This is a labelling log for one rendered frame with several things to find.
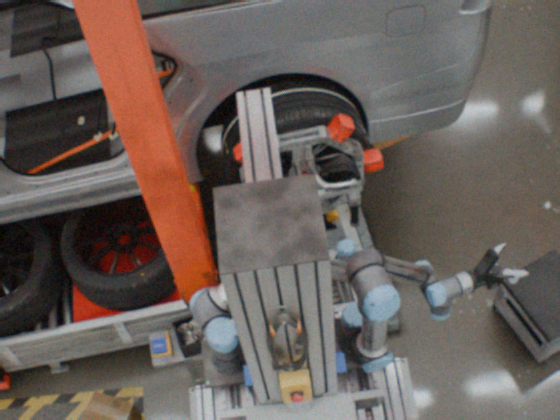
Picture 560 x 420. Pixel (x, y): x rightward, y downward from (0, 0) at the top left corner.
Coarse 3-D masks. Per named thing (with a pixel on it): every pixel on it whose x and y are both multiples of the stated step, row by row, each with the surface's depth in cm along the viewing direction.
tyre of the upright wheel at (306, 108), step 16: (304, 80) 321; (288, 96) 314; (304, 96) 314; (320, 96) 316; (336, 96) 322; (288, 112) 308; (304, 112) 308; (320, 112) 309; (336, 112) 313; (352, 112) 324; (224, 128) 330; (288, 128) 310; (224, 144) 330; (368, 144) 330; (224, 160) 331; (240, 176) 328
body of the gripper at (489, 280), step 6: (492, 270) 246; (498, 270) 246; (474, 276) 246; (486, 276) 247; (492, 276) 245; (474, 282) 245; (480, 282) 250; (486, 282) 250; (492, 282) 249; (498, 282) 250; (474, 288) 246; (486, 288) 251; (492, 288) 251
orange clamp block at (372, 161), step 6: (366, 150) 330; (372, 150) 330; (378, 150) 330; (366, 156) 328; (372, 156) 328; (378, 156) 328; (366, 162) 326; (372, 162) 326; (378, 162) 327; (366, 168) 329; (372, 168) 330; (378, 168) 330
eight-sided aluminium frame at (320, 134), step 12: (300, 132) 309; (312, 132) 309; (324, 132) 307; (288, 144) 306; (300, 144) 307; (312, 144) 309; (336, 144) 312; (348, 144) 314; (360, 144) 322; (360, 156) 321; (240, 168) 320; (360, 168) 328; (360, 180) 334; (336, 204) 345
